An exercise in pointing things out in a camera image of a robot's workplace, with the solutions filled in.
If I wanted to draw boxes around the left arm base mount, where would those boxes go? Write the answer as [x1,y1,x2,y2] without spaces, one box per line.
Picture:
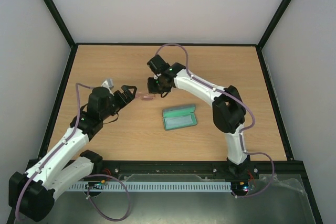
[91,161,120,178]

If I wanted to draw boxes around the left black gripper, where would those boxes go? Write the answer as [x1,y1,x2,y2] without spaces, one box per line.
[101,85,138,120]

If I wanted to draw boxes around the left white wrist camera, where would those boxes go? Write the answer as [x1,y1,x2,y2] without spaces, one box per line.
[101,78,114,90]

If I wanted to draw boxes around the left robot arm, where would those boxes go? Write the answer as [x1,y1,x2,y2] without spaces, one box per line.
[8,83,137,221]

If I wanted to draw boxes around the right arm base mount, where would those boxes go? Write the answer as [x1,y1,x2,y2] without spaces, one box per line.
[212,161,259,181]

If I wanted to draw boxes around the pink sunglasses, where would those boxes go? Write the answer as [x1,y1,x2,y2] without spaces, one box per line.
[135,92,155,101]

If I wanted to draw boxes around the light blue cleaning cloth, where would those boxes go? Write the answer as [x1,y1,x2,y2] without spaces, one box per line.
[165,115,194,128]

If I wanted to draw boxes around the white slotted cable duct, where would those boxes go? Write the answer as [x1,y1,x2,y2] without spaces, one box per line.
[68,181,232,193]

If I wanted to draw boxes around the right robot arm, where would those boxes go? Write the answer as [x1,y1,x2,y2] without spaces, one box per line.
[147,55,248,178]

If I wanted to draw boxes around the grey glasses case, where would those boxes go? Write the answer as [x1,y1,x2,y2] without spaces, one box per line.
[162,104,197,131]

